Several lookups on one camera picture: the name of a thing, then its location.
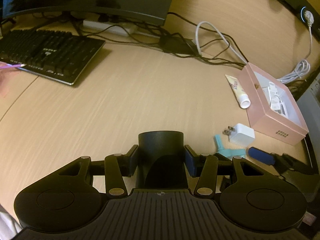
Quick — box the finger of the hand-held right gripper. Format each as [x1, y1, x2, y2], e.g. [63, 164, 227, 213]
[248, 147, 277, 166]

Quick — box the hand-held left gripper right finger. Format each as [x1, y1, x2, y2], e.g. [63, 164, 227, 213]
[184, 144, 263, 197]

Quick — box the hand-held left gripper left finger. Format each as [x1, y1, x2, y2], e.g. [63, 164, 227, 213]
[54, 144, 139, 197]

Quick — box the white charger block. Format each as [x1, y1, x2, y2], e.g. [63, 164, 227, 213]
[223, 123, 256, 147]

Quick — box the teal plastic clip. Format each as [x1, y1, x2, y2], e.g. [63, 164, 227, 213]
[214, 135, 247, 159]

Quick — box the black plastic holder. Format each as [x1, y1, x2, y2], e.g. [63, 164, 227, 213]
[135, 131, 189, 188]

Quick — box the pink cardboard box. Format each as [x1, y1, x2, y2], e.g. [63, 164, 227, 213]
[237, 62, 310, 146]

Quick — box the white product box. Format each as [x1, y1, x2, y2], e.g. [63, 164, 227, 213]
[270, 99, 289, 118]

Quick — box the white cream tube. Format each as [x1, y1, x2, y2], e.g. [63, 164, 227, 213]
[225, 74, 251, 109]

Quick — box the computer tower case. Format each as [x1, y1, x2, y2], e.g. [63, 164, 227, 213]
[296, 72, 320, 111]

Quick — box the black adapter hub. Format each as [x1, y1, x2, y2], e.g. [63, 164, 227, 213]
[159, 36, 198, 55]

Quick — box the black keyboard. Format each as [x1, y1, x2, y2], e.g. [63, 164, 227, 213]
[0, 29, 106, 86]

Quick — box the white power strip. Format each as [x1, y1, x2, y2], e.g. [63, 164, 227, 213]
[82, 19, 139, 37]

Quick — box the white cloth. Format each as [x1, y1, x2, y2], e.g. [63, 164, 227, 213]
[0, 204, 22, 238]

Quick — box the pink pen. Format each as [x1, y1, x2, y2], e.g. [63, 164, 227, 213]
[0, 63, 26, 70]

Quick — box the white coiled cable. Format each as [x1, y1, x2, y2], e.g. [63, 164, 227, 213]
[276, 6, 315, 84]

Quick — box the black cable bundle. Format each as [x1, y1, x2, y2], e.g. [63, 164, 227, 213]
[62, 11, 248, 68]

